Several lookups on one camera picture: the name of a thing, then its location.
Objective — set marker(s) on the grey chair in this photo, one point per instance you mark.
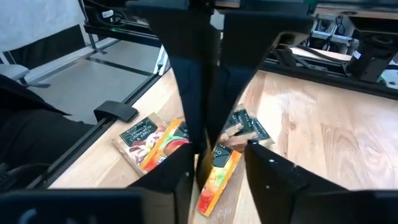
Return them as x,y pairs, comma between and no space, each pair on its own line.
12,71

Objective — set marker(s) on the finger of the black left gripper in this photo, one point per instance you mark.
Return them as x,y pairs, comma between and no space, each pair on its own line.
192,77
248,46

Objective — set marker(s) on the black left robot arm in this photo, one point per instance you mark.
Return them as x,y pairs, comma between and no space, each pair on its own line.
370,56

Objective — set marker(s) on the black frame clamp bracket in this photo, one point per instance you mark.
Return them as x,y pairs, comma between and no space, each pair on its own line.
116,110

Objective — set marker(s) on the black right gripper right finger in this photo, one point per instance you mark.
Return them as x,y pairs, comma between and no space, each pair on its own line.
273,186

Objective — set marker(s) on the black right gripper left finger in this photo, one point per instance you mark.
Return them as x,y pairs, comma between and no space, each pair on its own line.
168,186

